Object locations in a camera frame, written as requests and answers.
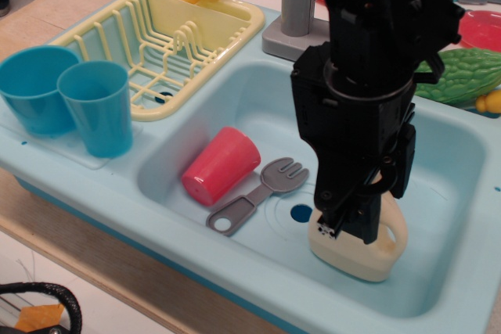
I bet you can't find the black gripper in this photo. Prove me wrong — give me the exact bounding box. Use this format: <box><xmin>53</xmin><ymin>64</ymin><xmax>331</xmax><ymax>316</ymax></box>
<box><xmin>290</xmin><ymin>42</ymin><xmax>416</xmax><ymax>244</ymax></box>

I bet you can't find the cream toy detergent bottle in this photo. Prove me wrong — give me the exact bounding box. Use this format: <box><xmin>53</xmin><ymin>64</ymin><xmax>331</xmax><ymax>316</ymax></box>
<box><xmin>308</xmin><ymin>192</ymin><xmax>408</xmax><ymax>282</ymax></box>

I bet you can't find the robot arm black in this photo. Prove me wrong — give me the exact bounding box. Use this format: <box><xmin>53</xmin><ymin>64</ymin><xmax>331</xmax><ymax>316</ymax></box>
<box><xmin>291</xmin><ymin>0</ymin><xmax>464</xmax><ymax>244</ymax></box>

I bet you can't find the light blue toy sink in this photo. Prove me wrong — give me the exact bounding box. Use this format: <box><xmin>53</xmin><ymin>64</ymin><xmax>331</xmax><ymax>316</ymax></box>
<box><xmin>1</xmin><ymin>36</ymin><xmax>500</xmax><ymax>333</ymax></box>

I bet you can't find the yellow dish drying rack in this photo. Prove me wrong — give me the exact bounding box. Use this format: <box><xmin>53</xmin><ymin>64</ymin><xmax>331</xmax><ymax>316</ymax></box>
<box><xmin>50</xmin><ymin>0</ymin><xmax>265</xmax><ymax>121</ymax></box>

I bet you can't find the grey plastic toy fork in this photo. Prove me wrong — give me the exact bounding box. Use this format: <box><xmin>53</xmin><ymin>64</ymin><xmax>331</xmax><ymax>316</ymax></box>
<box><xmin>206</xmin><ymin>157</ymin><xmax>309</xmax><ymax>236</ymax></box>

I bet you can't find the yellow toy piece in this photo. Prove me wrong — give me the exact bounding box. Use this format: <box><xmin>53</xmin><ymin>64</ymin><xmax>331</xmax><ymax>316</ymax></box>
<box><xmin>475</xmin><ymin>90</ymin><xmax>501</xmax><ymax>113</ymax></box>

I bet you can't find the green toy bitter gourd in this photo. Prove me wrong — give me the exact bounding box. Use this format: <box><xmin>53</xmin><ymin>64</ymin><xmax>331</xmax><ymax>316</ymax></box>
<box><xmin>415</xmin><ymin>48</ymin><xmax>500</xmax><ymax>106</ymax></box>

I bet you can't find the red plastic cup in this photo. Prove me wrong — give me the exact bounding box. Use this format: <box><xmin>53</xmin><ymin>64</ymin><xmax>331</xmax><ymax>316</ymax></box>
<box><xmin>181</xmin><ymin>127</ymin><xmax>261</xmax><ymax>206</ymax></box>

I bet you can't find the grey toy faucet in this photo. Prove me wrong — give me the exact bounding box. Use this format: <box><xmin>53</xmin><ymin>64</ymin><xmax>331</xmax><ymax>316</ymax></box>
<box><xmin>261</xmin><ymin>0</ymin><xmax>330</xmax><ymax>61</ymax></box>

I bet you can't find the red plastic plate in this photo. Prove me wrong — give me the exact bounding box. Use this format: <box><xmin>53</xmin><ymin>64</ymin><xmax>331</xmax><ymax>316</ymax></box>
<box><xmin>460</xmin><ymin>10</ymin><xmax>500</xmax><ymax>52</ymax></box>

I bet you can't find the small blue plastic cup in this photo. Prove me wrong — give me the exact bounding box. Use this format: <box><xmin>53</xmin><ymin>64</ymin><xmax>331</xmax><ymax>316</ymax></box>
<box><xmin>57</xmin><ymin>61</ymin><xmax>133</xmax><ymax>158</ymax></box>

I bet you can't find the large blue plastic cup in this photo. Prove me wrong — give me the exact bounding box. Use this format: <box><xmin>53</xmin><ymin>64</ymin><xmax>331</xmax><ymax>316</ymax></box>
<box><xmin>1</xmin><ymin>45</ymin><xmax>81</xmax><ymax>136</ymax></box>

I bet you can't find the orange tape piece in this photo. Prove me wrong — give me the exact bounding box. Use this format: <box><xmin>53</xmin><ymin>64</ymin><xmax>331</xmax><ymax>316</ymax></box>
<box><xmin>14</xmin><ymin>303</ymin><xmax>64</xmax><ymax>333</ymax></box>

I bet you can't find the black braided cable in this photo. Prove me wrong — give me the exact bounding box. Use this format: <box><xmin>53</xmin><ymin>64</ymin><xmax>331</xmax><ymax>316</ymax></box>
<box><xmin>0</xmin><ymin>282</ymin><xmax>83</xmax><ymax>334</ymax></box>

